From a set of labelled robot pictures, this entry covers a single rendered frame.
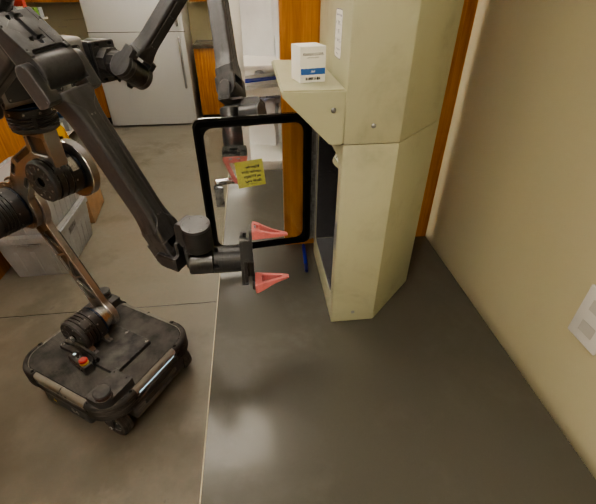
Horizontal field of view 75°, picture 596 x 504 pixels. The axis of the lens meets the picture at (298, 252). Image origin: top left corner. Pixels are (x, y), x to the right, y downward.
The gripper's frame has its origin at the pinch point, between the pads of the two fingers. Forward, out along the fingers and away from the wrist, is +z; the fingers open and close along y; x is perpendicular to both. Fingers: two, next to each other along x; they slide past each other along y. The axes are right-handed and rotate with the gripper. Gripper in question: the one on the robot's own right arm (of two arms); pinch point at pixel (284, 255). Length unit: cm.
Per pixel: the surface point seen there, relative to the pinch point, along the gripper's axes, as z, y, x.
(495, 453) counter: 37, -32, -27
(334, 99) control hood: 9.6, 30.8, -4.8
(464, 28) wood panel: 50, 47, 29
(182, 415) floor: -46, -105, 70
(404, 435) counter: 20.9, -30.7, -21.7
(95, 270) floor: -121, -75, 186
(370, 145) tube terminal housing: 17.1, 22.5, -2.7
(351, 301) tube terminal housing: 16.9, -16.3, 7.3
